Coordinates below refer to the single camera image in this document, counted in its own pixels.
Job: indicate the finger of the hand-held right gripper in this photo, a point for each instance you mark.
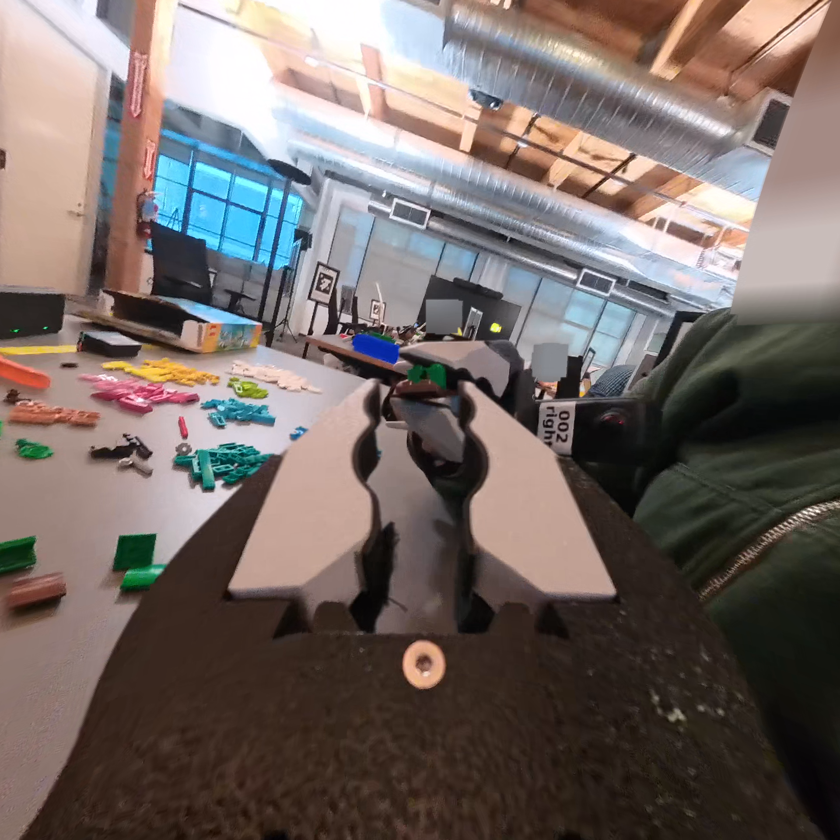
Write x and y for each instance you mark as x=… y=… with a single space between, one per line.
x=426 y=420
x=459 y=358

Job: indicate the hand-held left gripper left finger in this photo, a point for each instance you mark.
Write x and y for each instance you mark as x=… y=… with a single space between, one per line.
x=308 y=512

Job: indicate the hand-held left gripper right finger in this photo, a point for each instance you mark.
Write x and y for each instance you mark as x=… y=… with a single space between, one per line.
x=538 y=525

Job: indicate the person's right forearm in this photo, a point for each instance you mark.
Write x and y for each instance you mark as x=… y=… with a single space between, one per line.
x=709 y=380

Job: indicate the pile of teal lego pieces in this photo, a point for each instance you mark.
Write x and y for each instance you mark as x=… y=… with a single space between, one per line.
x=223 y=463

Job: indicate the pile of cyan lego pieces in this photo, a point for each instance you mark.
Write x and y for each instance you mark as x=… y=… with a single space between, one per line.
x=239 y=412

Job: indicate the pile of lime lego pieces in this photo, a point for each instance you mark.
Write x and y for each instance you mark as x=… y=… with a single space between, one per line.
x=248 y=388

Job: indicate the pile of white lego pieces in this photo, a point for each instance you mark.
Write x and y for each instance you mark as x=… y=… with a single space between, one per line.
x=275 y=377

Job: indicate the small green lego brick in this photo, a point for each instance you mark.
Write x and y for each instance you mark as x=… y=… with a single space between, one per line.
x=141 y=577

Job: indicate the grey lego piece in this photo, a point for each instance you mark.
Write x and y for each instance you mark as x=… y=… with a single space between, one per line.
x=134 y=464

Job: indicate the black lego pieces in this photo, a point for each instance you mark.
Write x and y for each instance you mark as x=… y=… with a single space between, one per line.
x=124 y=447

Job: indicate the pile of yellow lego pieces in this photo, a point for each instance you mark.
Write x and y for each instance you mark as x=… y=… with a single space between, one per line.
x=161 y=371

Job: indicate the pile of pink lego pieces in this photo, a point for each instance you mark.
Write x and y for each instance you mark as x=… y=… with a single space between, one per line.
x=141 y=392

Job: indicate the lego set box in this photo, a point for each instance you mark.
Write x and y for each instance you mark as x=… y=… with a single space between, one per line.
x=177 y=321

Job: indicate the pile of coral lego pieces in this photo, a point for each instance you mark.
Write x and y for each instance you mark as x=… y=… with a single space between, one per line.
x=56 y=415

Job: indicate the green lego leaf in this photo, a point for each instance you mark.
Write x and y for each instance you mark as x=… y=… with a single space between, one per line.
x=33 y=449

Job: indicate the brown curved lego piece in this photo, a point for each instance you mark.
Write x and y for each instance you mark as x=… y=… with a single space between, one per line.
x=36 y=590

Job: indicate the green lego slope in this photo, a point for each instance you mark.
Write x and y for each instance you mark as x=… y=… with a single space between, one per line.
x=16 y=554

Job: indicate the blue plastic bin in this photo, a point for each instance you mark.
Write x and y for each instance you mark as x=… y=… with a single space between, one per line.
x=374 y=348

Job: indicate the white air vent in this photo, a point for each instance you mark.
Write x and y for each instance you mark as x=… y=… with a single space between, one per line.
x=410 y=211
x=771 y=121
x=596 y=281

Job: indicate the framed marker sign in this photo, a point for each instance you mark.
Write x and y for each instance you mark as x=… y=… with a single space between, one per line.
x=325 y=282

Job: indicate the black speaker on stand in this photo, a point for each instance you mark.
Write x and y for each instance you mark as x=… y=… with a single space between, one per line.
x=302 y=237

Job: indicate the black floor lamp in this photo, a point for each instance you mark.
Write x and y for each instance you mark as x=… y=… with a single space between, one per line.
x=282 y=249

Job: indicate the person's green zip jacket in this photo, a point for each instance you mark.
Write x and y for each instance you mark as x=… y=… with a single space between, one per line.
x=774 y=623

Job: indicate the flat black box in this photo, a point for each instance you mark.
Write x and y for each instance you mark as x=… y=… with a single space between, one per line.
x=108 y=342

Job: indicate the black office chair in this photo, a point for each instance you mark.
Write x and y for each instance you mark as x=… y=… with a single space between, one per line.
x=180 y=262

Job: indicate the yellow paper strip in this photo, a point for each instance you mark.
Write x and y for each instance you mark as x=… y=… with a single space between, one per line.
x=36 y=349

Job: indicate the orange brick separator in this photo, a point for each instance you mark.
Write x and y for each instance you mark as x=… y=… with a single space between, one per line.
x=23 y=373

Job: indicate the red fire extinguisher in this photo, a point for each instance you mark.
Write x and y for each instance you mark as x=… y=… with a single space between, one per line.
x=145 y=213

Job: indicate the large black charging case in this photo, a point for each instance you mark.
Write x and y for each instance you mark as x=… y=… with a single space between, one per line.
x=29 y=312

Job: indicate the white door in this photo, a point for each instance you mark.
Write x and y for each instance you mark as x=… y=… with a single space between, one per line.
x=52 y=144

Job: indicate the large black wall monitor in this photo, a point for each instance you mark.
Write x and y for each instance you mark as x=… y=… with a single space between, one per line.
x=472 y=308

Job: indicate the silver air duct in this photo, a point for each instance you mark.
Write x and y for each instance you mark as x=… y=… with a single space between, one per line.
x=499 y=197
x=590 y=85

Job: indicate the teal green lego bracket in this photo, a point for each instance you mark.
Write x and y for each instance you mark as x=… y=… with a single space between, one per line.
x=134 y=551

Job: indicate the wooden post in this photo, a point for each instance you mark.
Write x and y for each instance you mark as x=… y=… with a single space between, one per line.
x=141 y=144

